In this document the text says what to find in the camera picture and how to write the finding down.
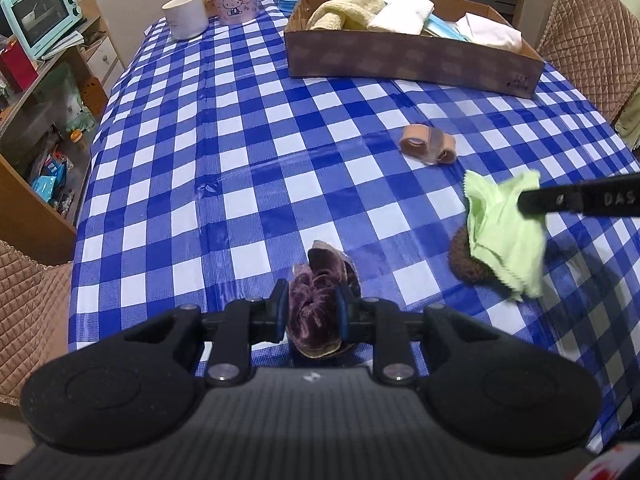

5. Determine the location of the mint green toaster oven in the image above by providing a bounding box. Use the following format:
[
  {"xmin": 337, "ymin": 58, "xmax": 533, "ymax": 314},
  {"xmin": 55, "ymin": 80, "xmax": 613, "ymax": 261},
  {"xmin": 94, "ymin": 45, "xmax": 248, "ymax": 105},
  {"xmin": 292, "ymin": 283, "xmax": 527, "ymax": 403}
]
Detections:
[{"xmin": 1, "ymin": 0, "xmax": 84, "ymax": 60}]

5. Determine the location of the brown knitted hair tie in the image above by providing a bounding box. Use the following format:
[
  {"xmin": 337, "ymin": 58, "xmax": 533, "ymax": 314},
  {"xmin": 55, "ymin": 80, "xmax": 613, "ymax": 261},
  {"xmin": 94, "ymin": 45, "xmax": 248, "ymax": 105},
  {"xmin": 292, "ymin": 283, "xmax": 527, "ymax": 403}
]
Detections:
[{"xmin": 447, "ymin": 224, "xmax": 501, "ymax": 286}]

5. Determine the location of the red box on shelf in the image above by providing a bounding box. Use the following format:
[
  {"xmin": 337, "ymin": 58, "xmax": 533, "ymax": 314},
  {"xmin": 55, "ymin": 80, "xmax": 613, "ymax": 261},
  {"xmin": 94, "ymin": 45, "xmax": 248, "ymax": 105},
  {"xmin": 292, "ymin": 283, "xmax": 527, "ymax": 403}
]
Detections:
[{"xmin": 0, "ymin": 40, "xmax": 38, "ymax": 92}]

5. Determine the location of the white mug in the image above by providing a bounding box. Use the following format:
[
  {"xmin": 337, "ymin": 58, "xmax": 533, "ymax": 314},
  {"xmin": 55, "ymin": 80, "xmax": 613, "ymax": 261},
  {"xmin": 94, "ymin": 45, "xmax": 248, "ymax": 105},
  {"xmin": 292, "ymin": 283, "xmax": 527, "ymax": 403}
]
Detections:
[{"xmin": 162, "ymin": 0, "xmax": 208, "ymax": 41}]

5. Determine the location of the purple velvet scrunchie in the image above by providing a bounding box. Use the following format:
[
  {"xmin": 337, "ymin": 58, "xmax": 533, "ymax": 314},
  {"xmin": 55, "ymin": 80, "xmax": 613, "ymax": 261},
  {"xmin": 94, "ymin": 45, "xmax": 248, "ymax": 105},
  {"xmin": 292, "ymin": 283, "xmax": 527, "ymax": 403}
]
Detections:
[{"xmin": 286, "ymin": 240, "xmax": 361, "ymax": 360}]

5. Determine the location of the right quilted brown chair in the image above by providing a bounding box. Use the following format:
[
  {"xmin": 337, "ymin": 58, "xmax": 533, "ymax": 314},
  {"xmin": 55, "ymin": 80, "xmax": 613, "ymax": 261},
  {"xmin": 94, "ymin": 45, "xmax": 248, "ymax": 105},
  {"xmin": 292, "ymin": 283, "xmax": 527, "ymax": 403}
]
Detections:
[{"xmin": 537, "ymin": 0, "xmax": 639, "ymax": 122}]

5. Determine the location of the left quilted brown chair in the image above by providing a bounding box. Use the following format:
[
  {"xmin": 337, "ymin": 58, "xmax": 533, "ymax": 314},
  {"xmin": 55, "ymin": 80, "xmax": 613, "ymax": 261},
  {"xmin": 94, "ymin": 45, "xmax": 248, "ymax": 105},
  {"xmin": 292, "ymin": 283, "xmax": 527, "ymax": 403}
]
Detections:
[{"xmin": 1, "ymin": 242, "xmax": 72, "ymax": 406}]

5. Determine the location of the pale yellow towel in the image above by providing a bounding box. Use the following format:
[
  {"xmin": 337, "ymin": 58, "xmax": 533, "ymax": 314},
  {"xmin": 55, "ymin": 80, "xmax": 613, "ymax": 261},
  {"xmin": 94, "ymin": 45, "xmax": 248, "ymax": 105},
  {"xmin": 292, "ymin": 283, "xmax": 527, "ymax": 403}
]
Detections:
[{"xmin": 307, "ymin": 0, "xmax": 386, "ymax": 30}]

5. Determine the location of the light green cleaning cloth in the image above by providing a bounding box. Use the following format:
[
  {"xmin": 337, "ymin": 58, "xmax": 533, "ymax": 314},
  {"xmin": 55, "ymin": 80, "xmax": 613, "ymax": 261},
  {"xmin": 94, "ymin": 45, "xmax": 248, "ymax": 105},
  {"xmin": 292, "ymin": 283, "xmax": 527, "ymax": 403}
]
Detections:
[{"xmin": 463, "ymin": 170, "xmax": 547, "ymax": 301}]

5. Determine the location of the blue white checkered tablecloth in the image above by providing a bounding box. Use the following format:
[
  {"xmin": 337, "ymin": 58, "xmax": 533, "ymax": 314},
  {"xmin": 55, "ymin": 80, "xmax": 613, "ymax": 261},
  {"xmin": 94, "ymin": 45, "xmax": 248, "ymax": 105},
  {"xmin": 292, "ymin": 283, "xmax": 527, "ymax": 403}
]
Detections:
[{"xmin": 68, "ymin": 0, "xmax": 639, "ymax": 448}]

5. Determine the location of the quilted brown chair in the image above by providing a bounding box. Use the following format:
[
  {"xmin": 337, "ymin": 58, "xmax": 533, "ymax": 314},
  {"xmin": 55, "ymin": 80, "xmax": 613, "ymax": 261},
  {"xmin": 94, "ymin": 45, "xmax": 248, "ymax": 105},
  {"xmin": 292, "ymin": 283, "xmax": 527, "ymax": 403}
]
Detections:
[
  {"xmin": 1, "ymin": 242, "xmax": 72, "ymax": 406},
  {"xmin": 537, "ymin": 0, "xmax": 639, "ymax": 122}
]

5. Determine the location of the beige bandage roll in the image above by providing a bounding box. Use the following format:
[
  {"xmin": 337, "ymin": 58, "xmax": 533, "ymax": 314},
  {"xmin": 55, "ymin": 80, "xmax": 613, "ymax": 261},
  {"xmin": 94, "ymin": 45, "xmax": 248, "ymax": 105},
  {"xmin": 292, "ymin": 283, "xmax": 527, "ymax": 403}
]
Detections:
[{"xmin": 399, "ymin": 124, "xmax": 457, "ymax": 165}]

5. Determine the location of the white small towel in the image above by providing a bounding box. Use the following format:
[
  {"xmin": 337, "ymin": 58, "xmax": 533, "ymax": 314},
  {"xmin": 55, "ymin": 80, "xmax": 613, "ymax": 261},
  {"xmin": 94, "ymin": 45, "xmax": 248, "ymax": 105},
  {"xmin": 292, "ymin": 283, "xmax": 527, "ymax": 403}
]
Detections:
[{"xmin": 367, "ymin": 0, "xmax": 435, "ymax": 36}]

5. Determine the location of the brown cardboard box tray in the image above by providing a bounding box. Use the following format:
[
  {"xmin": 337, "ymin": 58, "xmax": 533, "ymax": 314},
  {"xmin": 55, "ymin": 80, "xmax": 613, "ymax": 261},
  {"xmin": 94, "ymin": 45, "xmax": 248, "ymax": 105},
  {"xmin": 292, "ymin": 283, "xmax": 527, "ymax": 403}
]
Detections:
[{"xmin": 284, "ymin": 0, "xmax": 544, "ymax": 99}]

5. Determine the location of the light blue surgical mask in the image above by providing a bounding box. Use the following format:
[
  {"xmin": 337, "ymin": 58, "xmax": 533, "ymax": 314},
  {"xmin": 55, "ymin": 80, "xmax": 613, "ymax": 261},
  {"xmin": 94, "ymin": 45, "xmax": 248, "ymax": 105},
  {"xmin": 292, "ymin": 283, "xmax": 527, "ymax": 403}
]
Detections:
[{"xmin": 384, "ymin": 0, "xmax": 466, "ymax": 41}]

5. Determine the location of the wooden shelf cabinet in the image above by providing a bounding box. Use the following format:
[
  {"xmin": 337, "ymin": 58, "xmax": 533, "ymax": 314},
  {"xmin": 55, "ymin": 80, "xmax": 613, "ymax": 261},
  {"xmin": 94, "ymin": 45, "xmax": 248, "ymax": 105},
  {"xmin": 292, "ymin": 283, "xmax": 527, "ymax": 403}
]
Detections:
[{"xmin": 1, "ymin": 0, "xmax": 125, "ymax": 264}]

